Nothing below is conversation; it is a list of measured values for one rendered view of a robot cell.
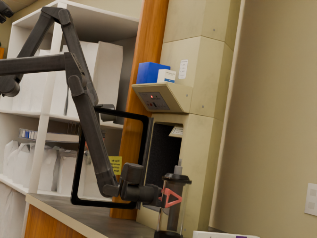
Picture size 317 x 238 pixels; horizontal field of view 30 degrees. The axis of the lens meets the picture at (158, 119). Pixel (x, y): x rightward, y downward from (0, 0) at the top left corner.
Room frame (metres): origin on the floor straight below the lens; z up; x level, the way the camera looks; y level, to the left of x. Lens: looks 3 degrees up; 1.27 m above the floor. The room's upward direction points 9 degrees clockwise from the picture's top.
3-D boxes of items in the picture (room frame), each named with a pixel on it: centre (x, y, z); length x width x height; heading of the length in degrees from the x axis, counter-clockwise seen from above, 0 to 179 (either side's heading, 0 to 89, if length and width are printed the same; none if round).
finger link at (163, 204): (2.07, -0.07, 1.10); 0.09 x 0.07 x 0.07; 117
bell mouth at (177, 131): (2.41, -0.14, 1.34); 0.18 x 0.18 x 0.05
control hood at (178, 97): (2.36, 0.01, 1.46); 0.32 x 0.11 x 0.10; 27
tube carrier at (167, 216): (2.12, -0.10, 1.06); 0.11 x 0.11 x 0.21
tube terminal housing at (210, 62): (2.44, -0.15, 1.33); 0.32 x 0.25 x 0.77; 27
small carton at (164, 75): (2.33, -0.01, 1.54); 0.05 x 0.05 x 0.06; 33
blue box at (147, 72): (2.43, 0.05, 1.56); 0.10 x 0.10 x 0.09; 27
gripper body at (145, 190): (2.07, 0.00, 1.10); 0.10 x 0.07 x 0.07; 27
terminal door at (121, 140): (2.43, 0.17, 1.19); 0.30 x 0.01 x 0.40; 123
